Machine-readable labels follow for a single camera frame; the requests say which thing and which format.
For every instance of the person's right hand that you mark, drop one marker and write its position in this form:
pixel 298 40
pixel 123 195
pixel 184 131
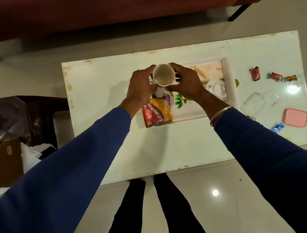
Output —
pixel 189 84

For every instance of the person's left hand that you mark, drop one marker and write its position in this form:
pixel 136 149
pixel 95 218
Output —
pixel 139 87

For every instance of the person's left thumb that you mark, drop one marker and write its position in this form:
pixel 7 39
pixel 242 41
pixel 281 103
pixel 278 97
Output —
pixel 154 87

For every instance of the person's right thumb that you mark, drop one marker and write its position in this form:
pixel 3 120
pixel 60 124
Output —
pixel 170 87

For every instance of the white cup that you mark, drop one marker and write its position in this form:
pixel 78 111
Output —
pixel 164 75

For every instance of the person's right forearm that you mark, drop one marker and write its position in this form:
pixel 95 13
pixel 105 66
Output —
pixel 261 153

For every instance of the person's left forearm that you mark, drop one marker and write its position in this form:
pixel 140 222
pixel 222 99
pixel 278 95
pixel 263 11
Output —
pixel 72 172

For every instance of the red and yellow snack packet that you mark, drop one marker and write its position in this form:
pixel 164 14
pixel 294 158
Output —
pixel 157 110

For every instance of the white floral tray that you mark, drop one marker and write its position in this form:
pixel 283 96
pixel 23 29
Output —
pixel 213 76

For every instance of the yellow round piece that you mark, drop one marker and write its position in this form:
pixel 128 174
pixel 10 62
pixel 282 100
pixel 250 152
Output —
pixel 236 83

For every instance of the large red candy wrapper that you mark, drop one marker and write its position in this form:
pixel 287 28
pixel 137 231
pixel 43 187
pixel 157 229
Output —
pixel 256 74

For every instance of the small multicolour candy wrapper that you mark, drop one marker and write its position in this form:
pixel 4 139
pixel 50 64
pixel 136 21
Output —
pixel 251 118

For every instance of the clear plastic container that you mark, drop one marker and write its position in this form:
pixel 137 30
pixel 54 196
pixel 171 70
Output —
pixel 256 103

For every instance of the dark red sofa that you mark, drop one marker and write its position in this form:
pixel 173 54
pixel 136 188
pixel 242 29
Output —
pixel 96 14

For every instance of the black sofa leg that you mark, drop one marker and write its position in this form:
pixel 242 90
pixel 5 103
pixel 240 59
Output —
pixel 238 13

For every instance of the small red candy wrapper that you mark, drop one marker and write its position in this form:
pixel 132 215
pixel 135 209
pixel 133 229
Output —
pixel 276 76

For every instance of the blue candy wrapper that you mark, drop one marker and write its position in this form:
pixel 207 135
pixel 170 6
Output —
pixel 277 128

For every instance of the person's right leg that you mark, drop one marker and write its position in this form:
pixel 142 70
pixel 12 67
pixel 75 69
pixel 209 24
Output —
pixel 175 206

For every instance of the person's leg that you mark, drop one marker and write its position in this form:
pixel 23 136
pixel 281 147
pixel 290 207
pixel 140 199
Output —
pixel 175 206
pixel 129 208

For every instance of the brown gold candy wrapper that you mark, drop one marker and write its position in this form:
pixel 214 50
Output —
pixel 291 78

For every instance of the person's left leg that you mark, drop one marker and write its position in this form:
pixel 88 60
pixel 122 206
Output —
pixel 129 208

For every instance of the dark brown plastic chair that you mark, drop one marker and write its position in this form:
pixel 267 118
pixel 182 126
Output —
pixel 31 117

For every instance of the pink container lid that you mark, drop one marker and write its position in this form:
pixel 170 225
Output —
pixel 295 117

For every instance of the white cloth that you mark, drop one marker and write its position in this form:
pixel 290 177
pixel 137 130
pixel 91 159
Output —
pixel 30 156

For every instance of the brown cardboard box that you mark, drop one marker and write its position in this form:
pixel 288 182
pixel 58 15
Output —
pixel 9 160

